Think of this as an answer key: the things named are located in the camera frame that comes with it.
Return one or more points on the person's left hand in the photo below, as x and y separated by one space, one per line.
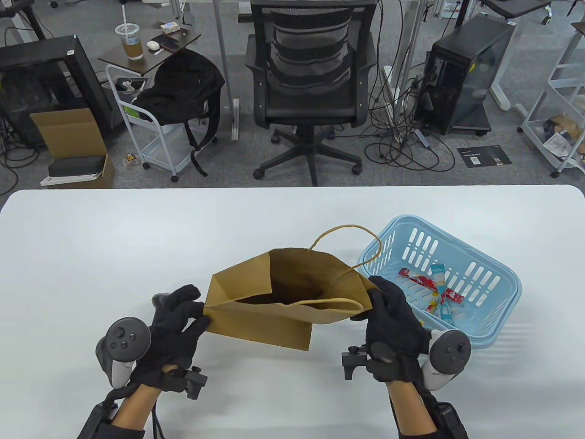
169 334

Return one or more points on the person's right hand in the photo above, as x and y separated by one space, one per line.
393 320

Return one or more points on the black barcode scanner blue trim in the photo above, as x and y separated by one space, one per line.
160 299

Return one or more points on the yellow coffee powder package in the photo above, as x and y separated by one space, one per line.
432 305

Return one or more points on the red coffee powder package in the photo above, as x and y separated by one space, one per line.
453 296
413 276

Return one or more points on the teal coffee powder package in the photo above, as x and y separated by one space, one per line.
447 314
437 273

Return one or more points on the brown paper bag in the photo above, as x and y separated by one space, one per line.
260 327

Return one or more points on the light blue plastic basket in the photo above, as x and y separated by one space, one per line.
498 279

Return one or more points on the person's right forearm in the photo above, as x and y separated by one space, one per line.
411 407

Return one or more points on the person's left forearm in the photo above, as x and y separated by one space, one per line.
135 404

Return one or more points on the brown paper package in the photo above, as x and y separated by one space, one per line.
566 125

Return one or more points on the grey VR controller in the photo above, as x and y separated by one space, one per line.
450 352
123 338

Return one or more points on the black wrist pack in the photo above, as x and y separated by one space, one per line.
450 420
93 420

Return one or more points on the small snack wrapper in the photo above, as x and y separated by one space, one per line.
130 160

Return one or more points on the white rolling cart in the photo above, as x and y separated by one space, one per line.
162 151
532 121

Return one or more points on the grey power strip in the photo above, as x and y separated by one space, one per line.
422 137

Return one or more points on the black leaflet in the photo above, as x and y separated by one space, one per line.
484 156

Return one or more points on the open cardboard box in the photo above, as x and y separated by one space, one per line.
68 132

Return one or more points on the black mesh office chair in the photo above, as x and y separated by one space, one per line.
311 98

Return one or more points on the black backpack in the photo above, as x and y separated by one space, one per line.
183 87

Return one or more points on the white desk leg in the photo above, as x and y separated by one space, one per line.
224 55
500 87
406 55

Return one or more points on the black computer tower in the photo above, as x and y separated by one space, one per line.
470 59

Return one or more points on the brown side table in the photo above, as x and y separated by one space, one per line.
114 61

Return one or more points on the plastic cup with straw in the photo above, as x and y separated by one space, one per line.
132 45

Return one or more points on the black phone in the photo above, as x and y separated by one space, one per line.
167 42

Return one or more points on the small yellow snack box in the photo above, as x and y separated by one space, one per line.
169 27

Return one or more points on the black glass cabinet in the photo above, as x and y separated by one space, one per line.
36 55

